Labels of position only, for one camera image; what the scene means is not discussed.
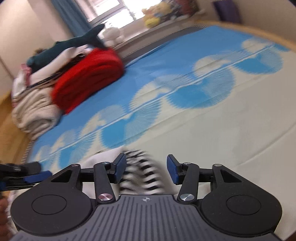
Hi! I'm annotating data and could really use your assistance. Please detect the blue curtain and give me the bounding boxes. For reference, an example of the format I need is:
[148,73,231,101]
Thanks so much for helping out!
[51,0,92,37]

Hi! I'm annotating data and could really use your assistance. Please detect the beige folded quilt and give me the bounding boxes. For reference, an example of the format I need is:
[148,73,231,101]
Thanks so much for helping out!
[11,87,62,140]

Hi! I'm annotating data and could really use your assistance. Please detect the purple storage box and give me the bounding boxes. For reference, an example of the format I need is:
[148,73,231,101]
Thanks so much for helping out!
[212,0,242,24]

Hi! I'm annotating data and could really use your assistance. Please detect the dark teal shark plush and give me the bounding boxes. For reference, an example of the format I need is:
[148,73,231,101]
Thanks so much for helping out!
[26,24,106,73]

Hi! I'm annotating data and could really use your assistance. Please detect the blue cream patterned bedsheet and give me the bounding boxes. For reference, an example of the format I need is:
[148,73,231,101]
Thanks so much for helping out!
[28,26,295,239]

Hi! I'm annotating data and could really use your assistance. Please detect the red folded blanket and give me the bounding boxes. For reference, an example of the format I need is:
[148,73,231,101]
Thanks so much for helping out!
[51,48,125,114]

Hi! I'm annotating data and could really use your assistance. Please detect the white plush toy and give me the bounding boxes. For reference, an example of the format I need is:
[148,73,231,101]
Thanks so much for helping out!
[102,27,125,47]

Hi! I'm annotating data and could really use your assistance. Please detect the yellow plush toys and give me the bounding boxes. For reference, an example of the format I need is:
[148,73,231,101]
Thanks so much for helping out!
[142,1,172,29]

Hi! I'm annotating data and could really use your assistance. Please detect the black white striped hoodie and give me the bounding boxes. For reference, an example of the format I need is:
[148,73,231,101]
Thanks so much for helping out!
[80,146,180,197]

